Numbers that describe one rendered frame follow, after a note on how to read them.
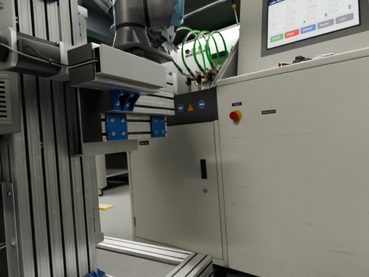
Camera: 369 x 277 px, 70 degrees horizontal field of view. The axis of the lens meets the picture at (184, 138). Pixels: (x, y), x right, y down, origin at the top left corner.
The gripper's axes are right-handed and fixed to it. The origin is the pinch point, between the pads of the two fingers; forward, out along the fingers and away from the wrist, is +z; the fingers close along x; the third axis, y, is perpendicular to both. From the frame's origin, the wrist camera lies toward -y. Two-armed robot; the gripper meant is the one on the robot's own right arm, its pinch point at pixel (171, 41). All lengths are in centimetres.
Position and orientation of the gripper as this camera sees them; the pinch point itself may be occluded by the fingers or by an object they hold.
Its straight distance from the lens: 147.0
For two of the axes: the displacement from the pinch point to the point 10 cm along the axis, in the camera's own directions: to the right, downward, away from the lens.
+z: 0.7, 10.0, 0.1
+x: 7.8, -0.5, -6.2
